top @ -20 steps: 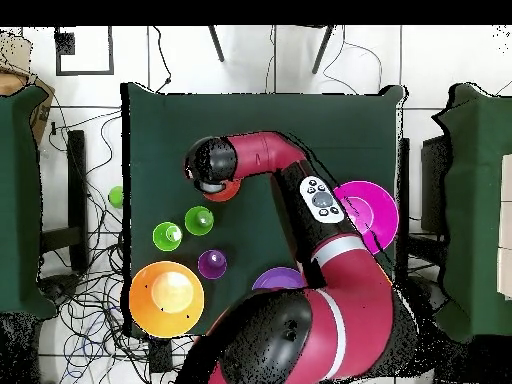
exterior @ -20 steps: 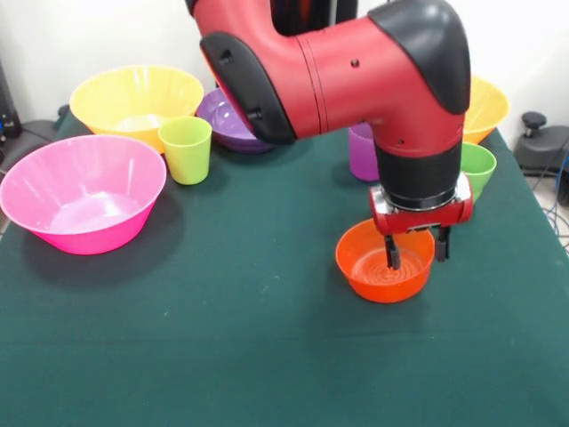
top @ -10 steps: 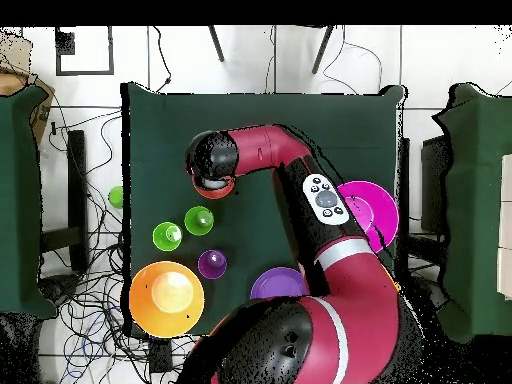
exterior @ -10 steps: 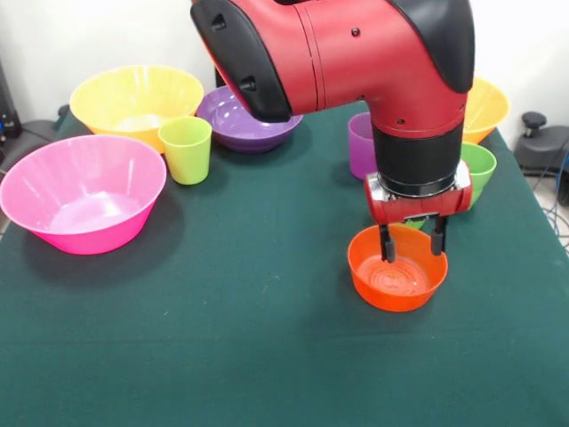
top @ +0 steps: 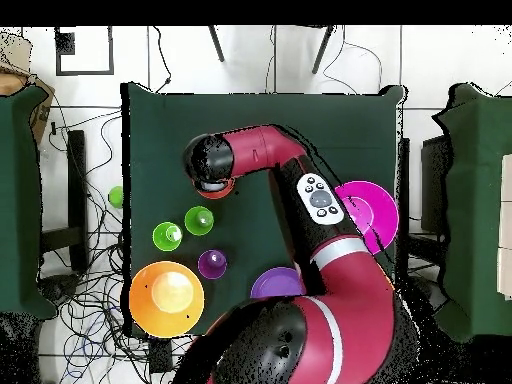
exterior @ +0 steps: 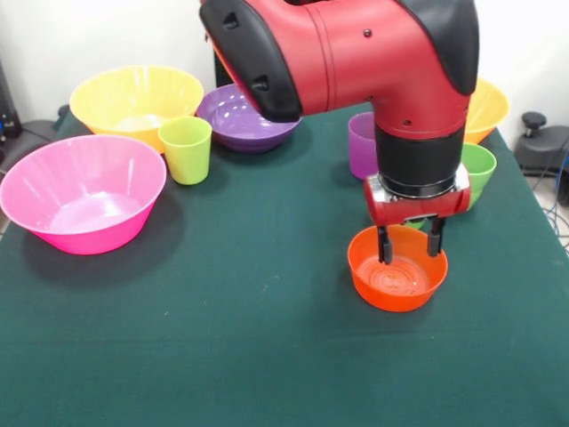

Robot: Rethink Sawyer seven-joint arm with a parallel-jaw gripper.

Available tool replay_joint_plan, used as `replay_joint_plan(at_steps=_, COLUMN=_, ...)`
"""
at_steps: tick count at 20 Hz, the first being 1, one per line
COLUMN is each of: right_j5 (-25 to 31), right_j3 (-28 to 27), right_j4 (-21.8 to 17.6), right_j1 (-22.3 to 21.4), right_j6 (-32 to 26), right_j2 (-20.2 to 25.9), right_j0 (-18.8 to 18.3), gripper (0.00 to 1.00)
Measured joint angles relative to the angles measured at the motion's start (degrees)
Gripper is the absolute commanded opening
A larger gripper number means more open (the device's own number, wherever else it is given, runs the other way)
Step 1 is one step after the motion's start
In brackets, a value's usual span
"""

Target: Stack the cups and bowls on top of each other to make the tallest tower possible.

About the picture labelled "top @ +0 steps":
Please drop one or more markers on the small red plastic bowl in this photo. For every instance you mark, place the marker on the small red plastic bowl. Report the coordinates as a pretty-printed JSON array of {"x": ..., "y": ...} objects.
[{"x": 216, "y": 194}]

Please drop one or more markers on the green plastic cup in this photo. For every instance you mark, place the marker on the green plastic cup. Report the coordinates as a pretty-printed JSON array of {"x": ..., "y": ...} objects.
[
  {"x": 194, "y": 224},
  {"x": 163, "y": 240}
]

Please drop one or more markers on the purple plastic bowl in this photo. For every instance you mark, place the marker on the purple plastic bowl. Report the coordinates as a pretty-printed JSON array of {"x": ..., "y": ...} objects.
[{"x": 276, "y": 284}]

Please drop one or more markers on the small green plastic bowl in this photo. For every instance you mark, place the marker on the small green plastic bowl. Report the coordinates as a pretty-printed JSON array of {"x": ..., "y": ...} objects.
[{"x": 116, "y": 197}]

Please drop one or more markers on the large orange plastic bowl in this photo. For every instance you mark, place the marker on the large orange plastic bowl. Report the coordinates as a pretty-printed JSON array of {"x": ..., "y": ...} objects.
[{"x": 168, "y": 322}]

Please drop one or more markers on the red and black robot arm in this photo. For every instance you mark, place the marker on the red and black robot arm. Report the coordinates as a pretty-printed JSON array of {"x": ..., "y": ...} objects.
[{"x": 352, "y": 300}]

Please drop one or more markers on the purple plastic cup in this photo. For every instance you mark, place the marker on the purple plastic cup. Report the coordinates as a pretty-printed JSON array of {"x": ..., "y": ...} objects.
[{"x": 212, "y": 267}]

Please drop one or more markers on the large pink plastic bowl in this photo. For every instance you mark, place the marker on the large pink plastic bowl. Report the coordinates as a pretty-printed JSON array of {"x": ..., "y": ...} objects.
[{"x": 378, "y": 212}]

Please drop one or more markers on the dark green table cloth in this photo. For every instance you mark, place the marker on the dark green table cloth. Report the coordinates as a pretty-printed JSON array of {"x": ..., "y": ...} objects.
[{"x": 168, "y": 128}]

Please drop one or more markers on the black stand bar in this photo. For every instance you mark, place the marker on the black stand bar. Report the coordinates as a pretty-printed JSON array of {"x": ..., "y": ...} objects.
[
  {"x": 78, "y": 180},
  {"x": 404, "y": 168}
]

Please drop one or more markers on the black tripod leg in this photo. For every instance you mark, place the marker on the black tripod leg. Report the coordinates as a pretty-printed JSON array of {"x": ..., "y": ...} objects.
[
  {"x": 216, "y": 44},
  {"x": 323, "y": 50}
]

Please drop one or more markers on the black floor power box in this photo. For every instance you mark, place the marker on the black floor power box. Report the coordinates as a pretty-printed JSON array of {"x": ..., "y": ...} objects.
[{"x": 160, "y": 356}]

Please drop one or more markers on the black equipment box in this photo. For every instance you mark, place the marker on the black equipment box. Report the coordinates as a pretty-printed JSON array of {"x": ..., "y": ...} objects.
[{"x": 434, "y": 180}]

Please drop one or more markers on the green side table cloth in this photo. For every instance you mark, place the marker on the green side table cloth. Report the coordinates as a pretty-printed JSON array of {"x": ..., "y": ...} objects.
[
  {"x": 20, "y": 200},
  {"x": 476, "y": 200}
]

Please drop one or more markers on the brown cardboard box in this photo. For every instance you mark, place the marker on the brown cardboard box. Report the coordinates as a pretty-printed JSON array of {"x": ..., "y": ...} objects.
[{"x": 42, "y": 116}]

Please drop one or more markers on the black square floor frame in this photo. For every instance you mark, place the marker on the black square floor frame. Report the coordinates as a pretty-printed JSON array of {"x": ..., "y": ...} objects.
[{"x": 84, "y": 72}]

